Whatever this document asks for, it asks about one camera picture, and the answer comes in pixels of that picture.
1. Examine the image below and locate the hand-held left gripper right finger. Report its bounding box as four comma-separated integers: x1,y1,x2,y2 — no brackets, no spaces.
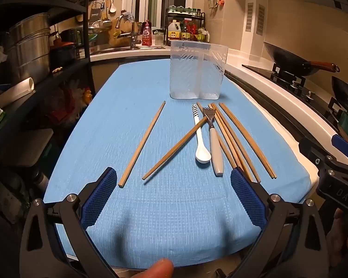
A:
230,166,329,278

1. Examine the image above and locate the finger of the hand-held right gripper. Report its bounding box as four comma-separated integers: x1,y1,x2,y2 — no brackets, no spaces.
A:
331,135,348,160
299,137,337,170

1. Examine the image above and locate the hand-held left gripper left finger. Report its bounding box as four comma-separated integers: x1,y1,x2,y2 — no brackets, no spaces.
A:
20,167,119,278

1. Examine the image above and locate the fork with white handle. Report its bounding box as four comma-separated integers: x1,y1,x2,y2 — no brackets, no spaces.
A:
202,107,224,177

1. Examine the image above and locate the white ceramic spoon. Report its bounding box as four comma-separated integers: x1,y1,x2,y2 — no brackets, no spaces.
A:
192,104,212,163

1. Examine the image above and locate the clear plastic utensil holder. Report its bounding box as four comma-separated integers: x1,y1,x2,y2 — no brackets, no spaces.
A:
170,41,229,99

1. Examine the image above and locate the person's right hand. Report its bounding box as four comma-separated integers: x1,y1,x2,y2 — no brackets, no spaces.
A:
326,208,348,267

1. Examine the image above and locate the person's left hand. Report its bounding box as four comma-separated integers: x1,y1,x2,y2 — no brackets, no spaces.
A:
134,259,174,278

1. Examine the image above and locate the blue table mat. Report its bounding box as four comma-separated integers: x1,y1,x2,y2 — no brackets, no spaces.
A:
43,59,311,268

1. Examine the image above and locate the black gas stove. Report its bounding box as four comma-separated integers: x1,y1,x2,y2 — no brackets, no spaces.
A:
242,64,348,135

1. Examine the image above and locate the grey box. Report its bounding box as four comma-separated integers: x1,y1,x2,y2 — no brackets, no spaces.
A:
6,129,54,163

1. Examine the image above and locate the red plastic bag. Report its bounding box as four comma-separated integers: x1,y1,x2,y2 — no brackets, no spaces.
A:
46,87,84,122

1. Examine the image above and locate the white paper roll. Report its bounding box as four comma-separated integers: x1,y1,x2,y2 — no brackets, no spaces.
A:
0,77,35,107

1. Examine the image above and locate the steel sink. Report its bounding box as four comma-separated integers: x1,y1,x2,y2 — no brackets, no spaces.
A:
90,45,167,56

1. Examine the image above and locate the black pot with red lid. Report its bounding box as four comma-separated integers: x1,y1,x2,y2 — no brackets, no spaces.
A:
50,39,77,70

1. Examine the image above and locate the large steel pot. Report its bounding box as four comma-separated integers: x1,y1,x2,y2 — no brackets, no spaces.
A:
4,33,51,86
8,13,51,45

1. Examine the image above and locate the black shelf rack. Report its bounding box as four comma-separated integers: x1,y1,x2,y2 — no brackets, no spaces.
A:
0,0,92,200

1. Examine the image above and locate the steel kitchen faucet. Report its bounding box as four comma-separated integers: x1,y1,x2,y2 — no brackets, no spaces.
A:
115,13,141,50

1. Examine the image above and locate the wooden cutting board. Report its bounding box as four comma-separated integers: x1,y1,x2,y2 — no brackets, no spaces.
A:
109,17,138,47

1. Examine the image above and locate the red dish soap bottle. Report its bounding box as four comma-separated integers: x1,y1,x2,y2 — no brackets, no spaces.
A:
141,21,152,47

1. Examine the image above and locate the glass jar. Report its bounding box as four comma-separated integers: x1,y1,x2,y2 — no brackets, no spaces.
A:
154,29,166,46

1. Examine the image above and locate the dark sauce bottle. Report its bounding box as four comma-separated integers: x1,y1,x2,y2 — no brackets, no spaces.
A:
180,20,191,41

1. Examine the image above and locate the black spice rack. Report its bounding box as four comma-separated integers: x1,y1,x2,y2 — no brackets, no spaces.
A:
165,5,211,44

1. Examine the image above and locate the yellow oil bottle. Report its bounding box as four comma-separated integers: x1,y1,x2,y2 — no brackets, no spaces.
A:
168,20,182,40

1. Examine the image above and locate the metal grater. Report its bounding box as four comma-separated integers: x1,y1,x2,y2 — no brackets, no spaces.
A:
90,1,103,18

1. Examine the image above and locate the black wok with wooden handle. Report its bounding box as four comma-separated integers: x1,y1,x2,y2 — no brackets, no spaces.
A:
263,42,340,77

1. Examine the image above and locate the grey wall vent panel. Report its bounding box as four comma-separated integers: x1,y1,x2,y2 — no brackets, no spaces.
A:
245,2,254,32

